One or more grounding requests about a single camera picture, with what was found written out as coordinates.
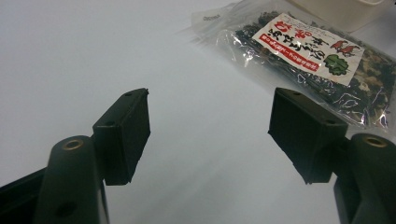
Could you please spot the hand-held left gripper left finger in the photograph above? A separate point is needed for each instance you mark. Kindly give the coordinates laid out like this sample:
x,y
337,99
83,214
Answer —
x,y
121,140

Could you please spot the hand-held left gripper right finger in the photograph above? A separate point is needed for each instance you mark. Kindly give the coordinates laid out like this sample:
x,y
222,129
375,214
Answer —
x,y
305,140

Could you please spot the cream plastic basket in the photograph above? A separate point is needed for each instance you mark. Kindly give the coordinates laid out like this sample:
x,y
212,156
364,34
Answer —
x,y
342,15

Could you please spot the clear bag of dried seaweed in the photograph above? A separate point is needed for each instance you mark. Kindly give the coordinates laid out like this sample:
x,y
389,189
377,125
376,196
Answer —
x,y
305,46

